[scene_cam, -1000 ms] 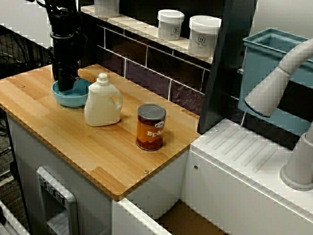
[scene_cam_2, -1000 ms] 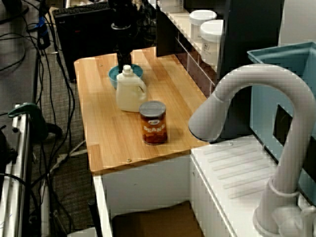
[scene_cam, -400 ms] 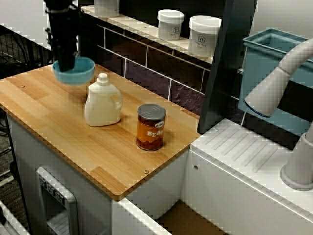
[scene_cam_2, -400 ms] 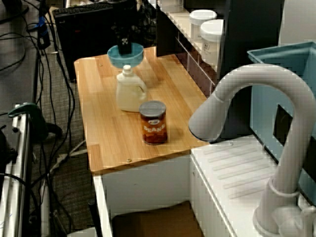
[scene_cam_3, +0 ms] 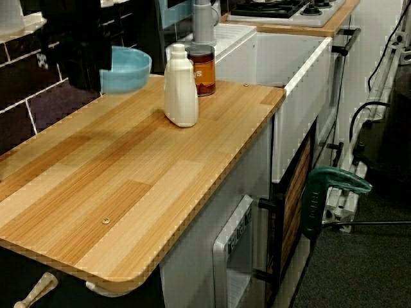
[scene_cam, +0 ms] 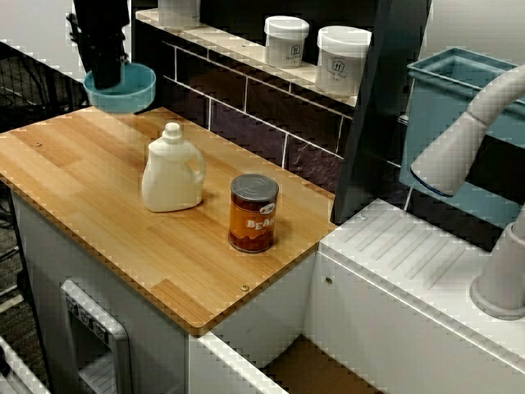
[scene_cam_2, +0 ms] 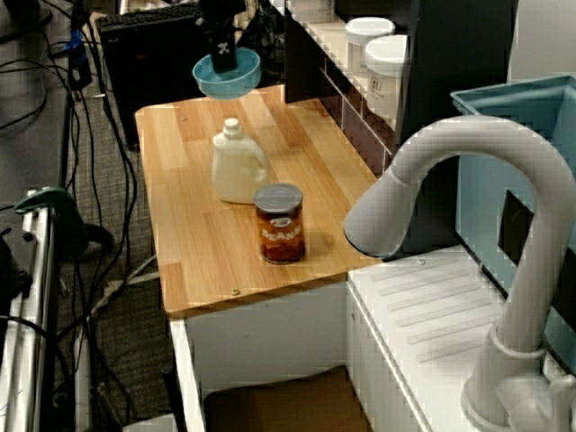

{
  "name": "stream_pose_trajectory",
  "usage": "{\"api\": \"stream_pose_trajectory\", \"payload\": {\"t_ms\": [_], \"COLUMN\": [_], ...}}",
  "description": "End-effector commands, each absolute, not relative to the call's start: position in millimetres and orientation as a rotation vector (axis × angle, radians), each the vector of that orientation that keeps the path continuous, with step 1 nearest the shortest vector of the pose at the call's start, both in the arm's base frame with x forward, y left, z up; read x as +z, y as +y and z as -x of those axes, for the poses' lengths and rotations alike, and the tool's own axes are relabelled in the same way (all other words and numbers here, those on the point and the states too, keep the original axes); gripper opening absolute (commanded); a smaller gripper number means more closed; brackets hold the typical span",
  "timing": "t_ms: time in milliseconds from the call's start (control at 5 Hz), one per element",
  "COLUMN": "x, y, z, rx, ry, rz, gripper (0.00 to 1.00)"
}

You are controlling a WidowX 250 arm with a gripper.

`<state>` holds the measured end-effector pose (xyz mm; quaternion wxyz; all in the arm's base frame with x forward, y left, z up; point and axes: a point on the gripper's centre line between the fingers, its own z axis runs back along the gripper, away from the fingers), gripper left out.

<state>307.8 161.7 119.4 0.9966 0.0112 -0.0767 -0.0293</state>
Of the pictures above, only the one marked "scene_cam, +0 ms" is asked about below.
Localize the white toy kitchen cabinet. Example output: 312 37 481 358
10 192 192 394

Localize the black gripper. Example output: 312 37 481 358
75 34 129 90

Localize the white lidded plastic jar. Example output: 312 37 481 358
157 0 202 30
315 25 372 95
263 15 310 70

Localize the cream detergent bottle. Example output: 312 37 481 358
141 121 207 213

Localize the black wire mesh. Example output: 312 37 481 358
0 53 89 136

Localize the brown beans can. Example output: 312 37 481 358
227 173 280 254

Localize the light blue bowl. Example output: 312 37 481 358
83 63 158 115

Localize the aluminium frame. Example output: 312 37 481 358
0 336 50 394

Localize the dark grey upright panel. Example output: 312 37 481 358
330 0 434 226

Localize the cream backsplash ledge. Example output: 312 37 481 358
135 7 360 110

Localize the white toy sink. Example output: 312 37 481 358
188 199 525 394

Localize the grey toy faucet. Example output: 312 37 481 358
409 63 525 321

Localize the teal plastic bin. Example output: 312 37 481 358
399 47 525 247

